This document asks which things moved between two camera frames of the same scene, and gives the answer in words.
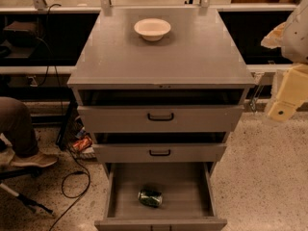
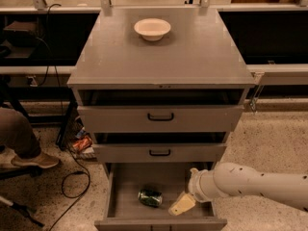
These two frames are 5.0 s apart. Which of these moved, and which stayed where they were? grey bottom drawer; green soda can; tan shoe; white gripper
Moved: white gripper
Stayed: grey bottom drawer; green soda can; tan shoe
